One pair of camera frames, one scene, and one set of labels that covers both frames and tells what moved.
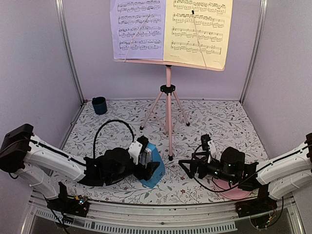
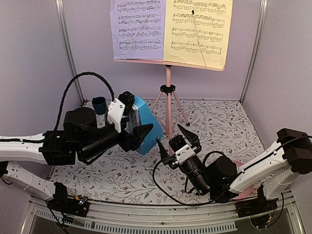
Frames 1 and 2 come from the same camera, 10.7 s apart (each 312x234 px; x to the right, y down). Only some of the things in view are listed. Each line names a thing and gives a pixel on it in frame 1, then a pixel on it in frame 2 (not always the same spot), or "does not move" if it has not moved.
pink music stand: (167, 89) does not move
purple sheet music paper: (138, 28) does not move
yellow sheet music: (197, 32) does not move
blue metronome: (158, 174) -> (141, 115)
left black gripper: (148, 170) -> (134, 141)
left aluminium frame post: (60, 5) does not move
